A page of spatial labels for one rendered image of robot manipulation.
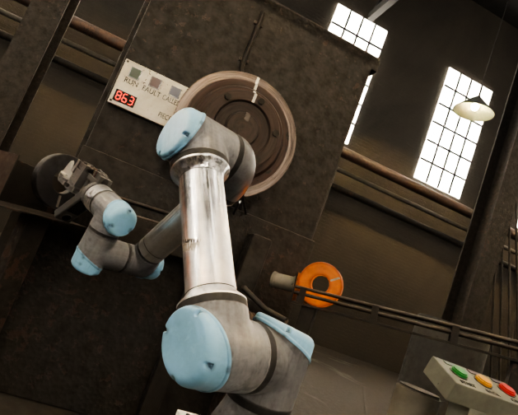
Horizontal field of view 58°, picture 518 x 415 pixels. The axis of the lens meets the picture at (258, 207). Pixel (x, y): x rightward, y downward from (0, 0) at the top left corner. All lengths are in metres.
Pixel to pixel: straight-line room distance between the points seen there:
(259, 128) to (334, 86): 0.54
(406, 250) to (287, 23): 7.63
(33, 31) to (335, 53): 3.01
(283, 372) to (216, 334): 0.16
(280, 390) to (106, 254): 0.56
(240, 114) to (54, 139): 6.42
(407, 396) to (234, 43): 1.43
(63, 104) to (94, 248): 6.95
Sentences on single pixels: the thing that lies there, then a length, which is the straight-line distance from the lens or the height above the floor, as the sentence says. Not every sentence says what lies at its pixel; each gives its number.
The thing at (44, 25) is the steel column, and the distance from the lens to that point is 4.58.
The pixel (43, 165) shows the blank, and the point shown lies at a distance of 1.37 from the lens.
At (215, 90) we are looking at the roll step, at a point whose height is 1.22.
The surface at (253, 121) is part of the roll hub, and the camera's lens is 1.67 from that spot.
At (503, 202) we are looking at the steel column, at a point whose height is 2.43.
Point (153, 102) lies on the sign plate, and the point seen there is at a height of 1.13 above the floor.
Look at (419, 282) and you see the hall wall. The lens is 9.59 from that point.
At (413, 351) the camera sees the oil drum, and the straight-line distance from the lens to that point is 4.08.
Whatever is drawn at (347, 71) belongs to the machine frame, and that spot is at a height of 1.63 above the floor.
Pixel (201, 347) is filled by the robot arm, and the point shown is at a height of 0.52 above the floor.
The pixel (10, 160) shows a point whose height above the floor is 0.70.
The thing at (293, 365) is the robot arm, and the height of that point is 0.53.
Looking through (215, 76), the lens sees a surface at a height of 1.28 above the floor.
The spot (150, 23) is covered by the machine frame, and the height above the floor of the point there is 1.41.
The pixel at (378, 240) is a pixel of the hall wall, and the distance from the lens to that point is 9.05.
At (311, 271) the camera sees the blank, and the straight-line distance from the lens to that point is 1.66.
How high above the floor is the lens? 0.63
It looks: 9 degrees up
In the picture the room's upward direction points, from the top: 21 degrees clockwise
